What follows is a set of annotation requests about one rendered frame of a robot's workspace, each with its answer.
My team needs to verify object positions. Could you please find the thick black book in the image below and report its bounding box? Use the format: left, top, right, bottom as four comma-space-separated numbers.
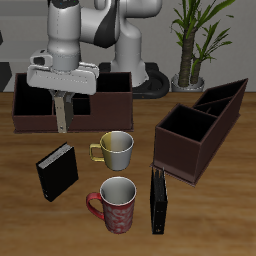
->
35, 142, 80, 203

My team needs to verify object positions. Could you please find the dark brown desk caddy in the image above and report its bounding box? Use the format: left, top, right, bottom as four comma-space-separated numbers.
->
150, 77, 250, 187
11, 71, 135, 135

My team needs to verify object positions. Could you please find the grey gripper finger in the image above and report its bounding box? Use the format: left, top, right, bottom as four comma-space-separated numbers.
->
50, 89, 69, 134
63, 92, 76, 132

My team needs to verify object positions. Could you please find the thin black book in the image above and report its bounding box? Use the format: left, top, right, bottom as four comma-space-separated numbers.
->
149, 166, 169, 236

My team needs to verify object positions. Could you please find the yellow and white mug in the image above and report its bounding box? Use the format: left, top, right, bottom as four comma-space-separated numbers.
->
88, 130, 135, 172

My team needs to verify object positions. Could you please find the red patterned mug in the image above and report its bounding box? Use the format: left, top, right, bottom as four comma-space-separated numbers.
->
85, 176, 138, 235

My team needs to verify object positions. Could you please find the green pot plant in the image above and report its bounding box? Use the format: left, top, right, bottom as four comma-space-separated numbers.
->
169, 0, 237, 94

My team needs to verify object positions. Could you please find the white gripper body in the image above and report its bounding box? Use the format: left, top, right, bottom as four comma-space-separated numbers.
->
26, 61, 101, 96

